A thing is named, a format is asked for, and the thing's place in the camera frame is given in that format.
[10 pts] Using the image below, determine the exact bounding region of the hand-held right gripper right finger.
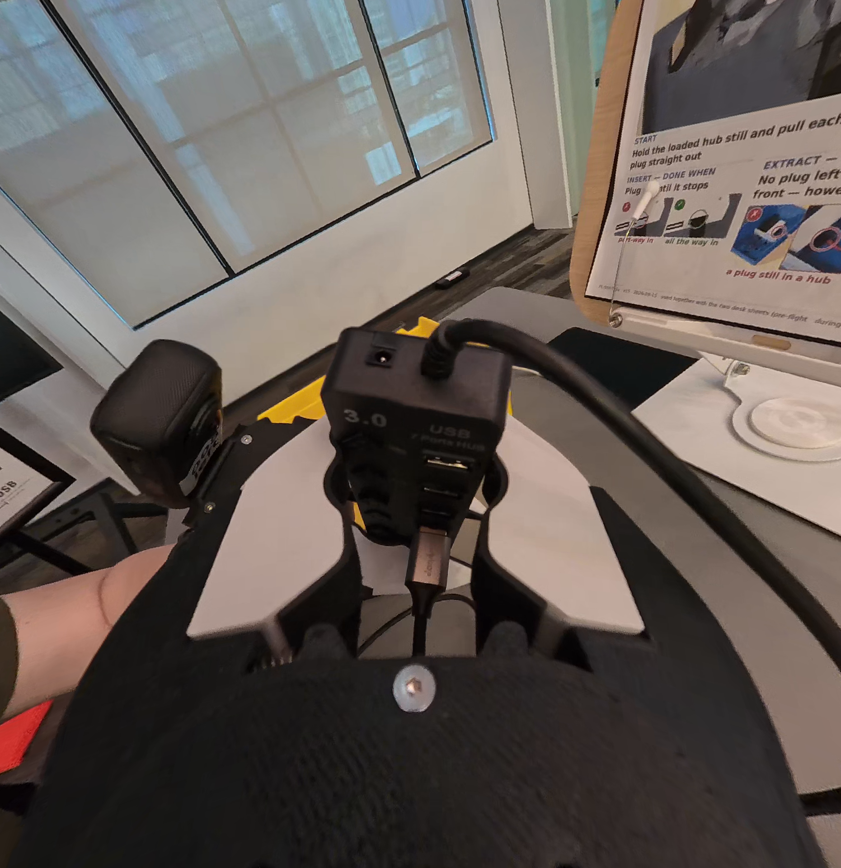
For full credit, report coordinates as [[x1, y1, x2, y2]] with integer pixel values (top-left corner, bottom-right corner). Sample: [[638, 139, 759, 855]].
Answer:
[[476, 419, 646, 638]]

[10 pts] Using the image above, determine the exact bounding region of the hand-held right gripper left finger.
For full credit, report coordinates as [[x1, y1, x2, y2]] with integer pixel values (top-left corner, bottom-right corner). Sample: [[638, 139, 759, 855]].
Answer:
[[185, 422, 364, 642]]

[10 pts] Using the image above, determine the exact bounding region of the thick black hub cable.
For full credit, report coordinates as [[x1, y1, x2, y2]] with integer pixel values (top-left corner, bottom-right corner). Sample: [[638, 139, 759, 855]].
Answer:
[[420, 319, 841, 686]]

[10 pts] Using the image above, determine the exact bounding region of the person's left hand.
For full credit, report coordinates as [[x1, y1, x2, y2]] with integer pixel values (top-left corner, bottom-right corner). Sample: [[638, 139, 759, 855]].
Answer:
[[0, 542, 180, 723]]

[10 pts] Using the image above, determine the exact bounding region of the yellow plastic bin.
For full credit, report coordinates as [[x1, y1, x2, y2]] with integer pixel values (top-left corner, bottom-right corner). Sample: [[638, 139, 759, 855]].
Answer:
[[256, 315, 440, 428]]

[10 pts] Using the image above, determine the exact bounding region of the black flat monitor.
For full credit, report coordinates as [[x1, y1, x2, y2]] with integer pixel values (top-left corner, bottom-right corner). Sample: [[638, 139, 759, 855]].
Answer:
[[0, 298, 63, 411]]

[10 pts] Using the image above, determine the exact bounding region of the black framed paper sheet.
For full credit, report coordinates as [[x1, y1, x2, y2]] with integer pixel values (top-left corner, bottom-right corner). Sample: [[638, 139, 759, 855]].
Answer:
[[0, 419, 77, 543]]

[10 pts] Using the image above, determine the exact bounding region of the large glass window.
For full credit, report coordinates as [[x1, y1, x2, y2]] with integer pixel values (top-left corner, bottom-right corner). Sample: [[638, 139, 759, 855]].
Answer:
[[0, 0, 496, 326]]

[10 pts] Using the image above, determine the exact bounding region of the red flat object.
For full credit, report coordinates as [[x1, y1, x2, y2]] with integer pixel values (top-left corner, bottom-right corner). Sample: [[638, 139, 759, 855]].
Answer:
[[0, 698, 54, 777]]

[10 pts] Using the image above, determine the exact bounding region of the instruction poster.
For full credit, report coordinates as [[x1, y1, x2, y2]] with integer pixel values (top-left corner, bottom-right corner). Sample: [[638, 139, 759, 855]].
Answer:
[[586, 0, 841, 326]]

